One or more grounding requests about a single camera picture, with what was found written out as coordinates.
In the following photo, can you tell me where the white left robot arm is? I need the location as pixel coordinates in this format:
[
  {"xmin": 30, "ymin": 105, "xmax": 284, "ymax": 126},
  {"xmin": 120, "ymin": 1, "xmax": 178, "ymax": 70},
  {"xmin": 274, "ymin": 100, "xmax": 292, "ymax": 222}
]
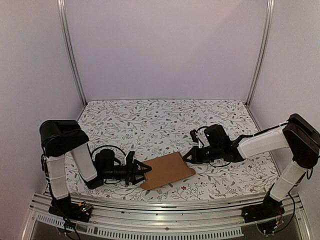
[{"xmin": 39, "ymin": 120, "xmax": 152, "ymax": 217}]

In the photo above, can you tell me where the left aluminium frame post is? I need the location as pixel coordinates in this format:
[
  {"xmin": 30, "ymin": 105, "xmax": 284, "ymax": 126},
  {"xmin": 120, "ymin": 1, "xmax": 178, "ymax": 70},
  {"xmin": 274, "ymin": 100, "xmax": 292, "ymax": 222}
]
[{"xmin": 57, "ymin": 0, "xmax": 88, "ymax": 107}]

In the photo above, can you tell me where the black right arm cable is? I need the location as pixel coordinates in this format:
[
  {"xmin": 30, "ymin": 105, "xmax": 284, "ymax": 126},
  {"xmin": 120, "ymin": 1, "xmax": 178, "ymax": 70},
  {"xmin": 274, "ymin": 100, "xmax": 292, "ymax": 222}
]
[{"xmin": 196, "ymin": 124, "xmax": 258, "ymax": 143}]

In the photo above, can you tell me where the floral patterned table mat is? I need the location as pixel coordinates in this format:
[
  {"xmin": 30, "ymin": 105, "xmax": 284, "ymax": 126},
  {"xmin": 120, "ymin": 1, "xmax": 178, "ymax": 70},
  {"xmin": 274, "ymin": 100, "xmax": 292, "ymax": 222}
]
[{"xmin": 65, "ymin": 99, "xmax": 279, "ymax": 202}]

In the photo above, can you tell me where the aluminium front rail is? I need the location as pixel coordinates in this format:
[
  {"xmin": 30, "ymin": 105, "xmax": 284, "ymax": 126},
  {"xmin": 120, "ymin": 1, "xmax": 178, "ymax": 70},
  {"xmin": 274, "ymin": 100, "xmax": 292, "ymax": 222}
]
[{"xmin": 19, "ymin": 193, "xmax": 311, "ymax": 240}]

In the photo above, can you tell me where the right aluminium frame post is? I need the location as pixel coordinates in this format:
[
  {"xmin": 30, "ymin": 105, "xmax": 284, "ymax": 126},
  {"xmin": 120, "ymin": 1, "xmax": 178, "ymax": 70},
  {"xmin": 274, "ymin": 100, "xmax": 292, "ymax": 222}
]
[{"xmin": 245, "ymin": 0, "xmax": 275, "ymax": 109}]

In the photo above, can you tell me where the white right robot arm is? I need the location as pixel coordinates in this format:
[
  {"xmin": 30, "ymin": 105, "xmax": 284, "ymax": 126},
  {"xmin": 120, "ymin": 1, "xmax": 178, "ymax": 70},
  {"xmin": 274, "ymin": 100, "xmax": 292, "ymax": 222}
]
[{"xmin": 182, "ymin": 113, "xmax": 320, "ymax": 218}]

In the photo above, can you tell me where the brown cardboard box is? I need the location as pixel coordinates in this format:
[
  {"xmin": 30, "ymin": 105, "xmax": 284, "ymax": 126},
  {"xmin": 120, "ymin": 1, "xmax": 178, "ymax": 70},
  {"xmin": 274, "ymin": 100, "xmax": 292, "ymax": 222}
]
[{"xmin": 140, "ymin": 152, "xmax": 196, "ymax": 190}]

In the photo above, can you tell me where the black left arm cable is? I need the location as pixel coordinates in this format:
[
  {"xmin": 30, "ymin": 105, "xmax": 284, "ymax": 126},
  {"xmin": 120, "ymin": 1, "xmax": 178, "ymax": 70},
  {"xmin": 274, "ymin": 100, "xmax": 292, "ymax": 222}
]
[{"xmin": 89, "ymin": 145, "xmax": 127, "ymax": 166}]

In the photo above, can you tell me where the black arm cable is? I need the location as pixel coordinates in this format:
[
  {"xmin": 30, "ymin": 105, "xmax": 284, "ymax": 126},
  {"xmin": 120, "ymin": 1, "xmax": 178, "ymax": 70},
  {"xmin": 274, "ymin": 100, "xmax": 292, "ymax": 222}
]
[
  {"xmin": 89, "ymin": 145, "xmax": 127, "ymax": 166},
  {"xmin": 196, "ymin": 124, "xmax": 258, "ymax": 143}
]

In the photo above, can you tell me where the aluminium frame post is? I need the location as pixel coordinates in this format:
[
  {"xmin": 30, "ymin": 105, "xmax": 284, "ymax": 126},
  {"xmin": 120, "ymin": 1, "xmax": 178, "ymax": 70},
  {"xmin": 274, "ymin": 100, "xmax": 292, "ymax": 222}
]
[
  {"xmin": 245, "ymin": 0, "xmax": 275, "ymax": 109},
  {"xmin": 57, "ymin": 0, "xmax": 88, "ymax": 107}
]

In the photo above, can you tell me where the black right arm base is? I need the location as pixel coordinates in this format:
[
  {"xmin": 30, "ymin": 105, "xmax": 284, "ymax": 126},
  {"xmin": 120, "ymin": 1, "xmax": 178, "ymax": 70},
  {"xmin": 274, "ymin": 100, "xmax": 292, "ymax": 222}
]
[{"xmin": 241, "ymin": 192, "xmax": 296, "ymax": 236}]

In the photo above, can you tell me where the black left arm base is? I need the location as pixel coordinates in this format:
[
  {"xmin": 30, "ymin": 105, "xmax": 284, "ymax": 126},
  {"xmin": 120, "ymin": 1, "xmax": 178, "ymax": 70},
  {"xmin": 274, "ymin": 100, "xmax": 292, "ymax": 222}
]
[{"xmin": 48, "ymin": 195, "xmax": 93, "ymax": 223}]

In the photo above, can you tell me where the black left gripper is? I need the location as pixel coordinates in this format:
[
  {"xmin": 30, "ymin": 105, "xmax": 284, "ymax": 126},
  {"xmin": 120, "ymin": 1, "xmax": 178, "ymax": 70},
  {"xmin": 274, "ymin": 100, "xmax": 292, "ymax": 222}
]
[{"xmin": 102, "ymin": 160, "xmax": 152, "ymax": 186}]

